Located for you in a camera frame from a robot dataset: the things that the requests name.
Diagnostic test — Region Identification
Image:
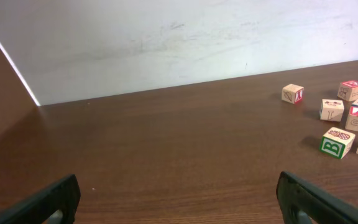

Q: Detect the wooden block leaf picture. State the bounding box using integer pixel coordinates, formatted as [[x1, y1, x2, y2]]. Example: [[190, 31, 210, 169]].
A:
[[282, 84, 304, 104]]

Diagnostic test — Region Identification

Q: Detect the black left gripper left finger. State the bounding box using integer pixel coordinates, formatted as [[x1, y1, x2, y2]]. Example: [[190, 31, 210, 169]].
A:
[[0, 174, 81, 224]]

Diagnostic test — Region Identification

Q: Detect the wooden block green B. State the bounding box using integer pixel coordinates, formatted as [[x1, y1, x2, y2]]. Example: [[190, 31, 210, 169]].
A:
[[319, 127, 356, 159]]

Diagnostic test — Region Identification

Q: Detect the wooden block with I outline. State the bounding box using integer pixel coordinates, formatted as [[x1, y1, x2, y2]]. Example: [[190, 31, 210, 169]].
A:
[[319, 99, 344, 122]]

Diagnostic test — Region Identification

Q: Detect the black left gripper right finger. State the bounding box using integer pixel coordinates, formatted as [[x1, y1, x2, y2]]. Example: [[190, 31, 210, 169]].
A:
[[276, 171, 358, 224]]

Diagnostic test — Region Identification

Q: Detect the wooden block red E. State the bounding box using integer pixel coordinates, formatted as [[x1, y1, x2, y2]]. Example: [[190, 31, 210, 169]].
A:
[[337, 80, 358, 101]]

